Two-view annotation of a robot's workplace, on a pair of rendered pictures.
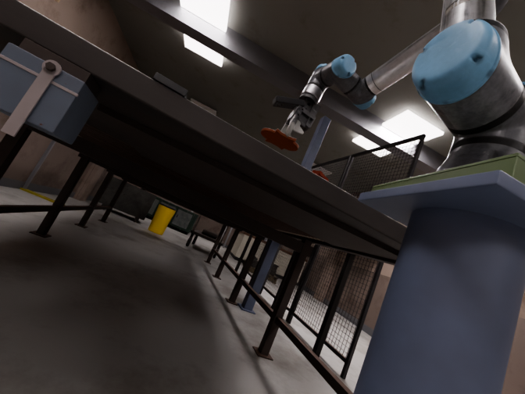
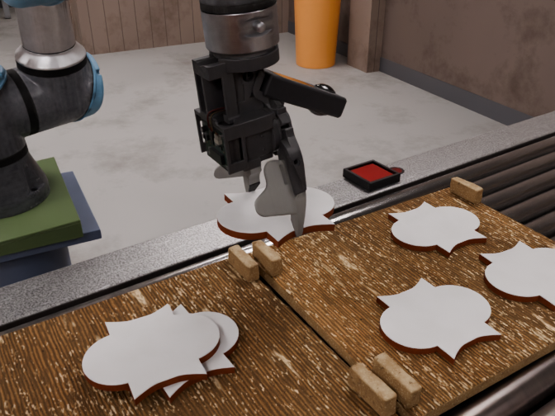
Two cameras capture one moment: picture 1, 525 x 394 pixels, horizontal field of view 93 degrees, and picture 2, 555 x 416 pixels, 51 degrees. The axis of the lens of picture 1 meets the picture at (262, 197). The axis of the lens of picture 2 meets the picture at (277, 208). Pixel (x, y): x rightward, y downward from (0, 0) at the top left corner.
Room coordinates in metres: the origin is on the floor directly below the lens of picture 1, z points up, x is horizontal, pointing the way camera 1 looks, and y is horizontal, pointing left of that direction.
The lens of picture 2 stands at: (1.46, -0.15, 1.40)
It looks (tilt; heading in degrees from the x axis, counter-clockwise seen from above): 29 degrees down; 163
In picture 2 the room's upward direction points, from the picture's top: straight up
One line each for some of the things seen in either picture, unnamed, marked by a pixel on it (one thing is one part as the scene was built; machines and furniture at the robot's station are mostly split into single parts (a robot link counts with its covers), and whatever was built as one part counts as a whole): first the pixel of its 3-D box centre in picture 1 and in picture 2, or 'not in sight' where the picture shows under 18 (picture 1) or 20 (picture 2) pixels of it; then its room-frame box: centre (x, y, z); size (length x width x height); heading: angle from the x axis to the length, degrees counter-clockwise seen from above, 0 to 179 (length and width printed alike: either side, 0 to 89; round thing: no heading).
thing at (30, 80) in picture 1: (41, 99); not in sight; (0.50, 0.49, 0.77); 0.14 x 0.11 x 0.18; 107
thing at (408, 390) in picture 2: not in sight; (396, 380); (1.07, 0.10, 0.95); 0.06 x 0.02 x 0.03; 14
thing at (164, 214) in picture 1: (162, 219); not in sight; (5.74, 1.86, 0.31); 0.40 x 0.40 x 0.63
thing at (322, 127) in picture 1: (288, 206); not in sight; (2.83, -0.33, 1.20); 0.17 x 0.17 x 2.40; 17
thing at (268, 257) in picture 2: not in sight; (266, 257); (0.81, 0.03, 0.95); 0.06 x 0.02 x 0.03; 14
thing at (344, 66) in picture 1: (341, 73); not in sight; (0.80, -0.08, 1.35); 0.11 x 0.11 x 0.08; 25
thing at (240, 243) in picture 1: (264, 255); not in sight; (8.40, -0.84, 0.42); 2.15 x 1.74 x 0.84; 100
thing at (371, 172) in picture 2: not in sight; (371, 175); (0.57, 0.30, 0.92); 0.06 x 0.06 x 0.01; 17
